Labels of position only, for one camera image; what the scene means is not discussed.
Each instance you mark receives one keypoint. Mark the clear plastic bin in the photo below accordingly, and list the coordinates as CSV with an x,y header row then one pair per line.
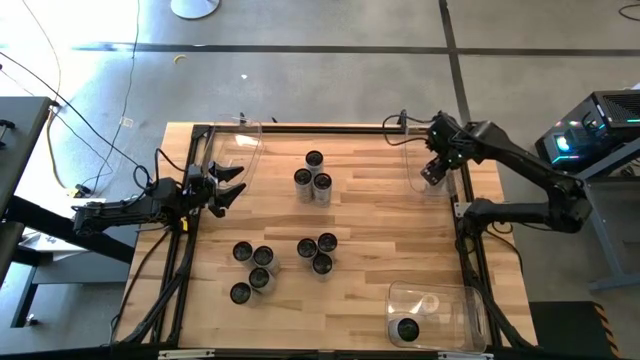
x,y
245,145
450,320
412,150

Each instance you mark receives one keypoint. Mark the grey metal stand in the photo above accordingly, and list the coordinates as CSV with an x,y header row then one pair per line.
x,y
607,250

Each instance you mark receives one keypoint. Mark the dark grey desk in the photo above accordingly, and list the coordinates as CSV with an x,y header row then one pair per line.
x,y
20,135

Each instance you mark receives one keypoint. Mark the black hazard striped mat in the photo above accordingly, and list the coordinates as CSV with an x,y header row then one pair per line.
x,y
565,330

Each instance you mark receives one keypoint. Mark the silver table bracket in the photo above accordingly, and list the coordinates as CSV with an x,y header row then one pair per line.
x,y
185,354
465,356

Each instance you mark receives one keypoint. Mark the white round stand base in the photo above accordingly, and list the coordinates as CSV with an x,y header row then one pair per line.
x,y
195,7

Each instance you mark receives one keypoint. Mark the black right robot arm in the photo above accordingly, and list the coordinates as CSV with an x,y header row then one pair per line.
x,y
525,160

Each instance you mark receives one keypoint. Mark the small black frame clamp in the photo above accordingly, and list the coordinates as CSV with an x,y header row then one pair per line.
x,y
242,118
402,117

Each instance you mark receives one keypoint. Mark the yellow tape scrap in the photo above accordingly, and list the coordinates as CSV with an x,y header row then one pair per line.
x,y
180,56

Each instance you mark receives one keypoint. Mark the Celsius Arctic Vibe can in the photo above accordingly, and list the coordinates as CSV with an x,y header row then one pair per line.
x,y
407,330
322,181
259,278
240,293

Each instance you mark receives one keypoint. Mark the black floor tape strip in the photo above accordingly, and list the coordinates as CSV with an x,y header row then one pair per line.
x,y
452,65
300,48

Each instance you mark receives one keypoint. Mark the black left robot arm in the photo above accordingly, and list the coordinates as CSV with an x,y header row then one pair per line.
x,y
115,212

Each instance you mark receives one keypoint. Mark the small floor label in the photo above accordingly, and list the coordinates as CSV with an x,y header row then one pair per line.
x,y
126,122

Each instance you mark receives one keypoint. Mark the black power plug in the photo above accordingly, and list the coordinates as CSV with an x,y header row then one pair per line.
x,y
80,190

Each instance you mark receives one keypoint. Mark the black aluminium table frame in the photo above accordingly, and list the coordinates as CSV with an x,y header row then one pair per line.
x,y
350,129

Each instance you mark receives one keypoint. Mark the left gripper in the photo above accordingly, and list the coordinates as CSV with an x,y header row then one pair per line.
x,y
200,185

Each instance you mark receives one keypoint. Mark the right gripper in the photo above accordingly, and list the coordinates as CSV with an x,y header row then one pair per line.
x,y
434,172

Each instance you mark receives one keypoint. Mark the white paper sheet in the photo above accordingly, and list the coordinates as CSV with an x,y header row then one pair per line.
x,y
47,243

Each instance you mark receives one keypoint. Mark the black RGB computer tower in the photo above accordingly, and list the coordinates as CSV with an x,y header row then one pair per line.
x,y
615,107

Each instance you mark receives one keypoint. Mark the black desk leg frame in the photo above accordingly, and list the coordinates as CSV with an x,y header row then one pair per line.
x,y
40,217

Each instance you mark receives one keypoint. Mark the silver mounting plate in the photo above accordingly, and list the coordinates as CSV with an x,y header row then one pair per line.
x,y
462,208

